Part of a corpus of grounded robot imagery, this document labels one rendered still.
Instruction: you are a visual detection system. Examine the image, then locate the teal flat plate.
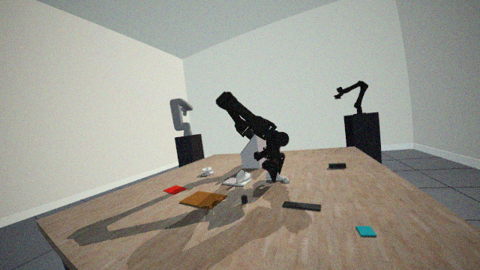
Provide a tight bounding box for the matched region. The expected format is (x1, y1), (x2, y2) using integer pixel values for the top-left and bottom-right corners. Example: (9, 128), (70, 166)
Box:
(356, 226), (377, 237)

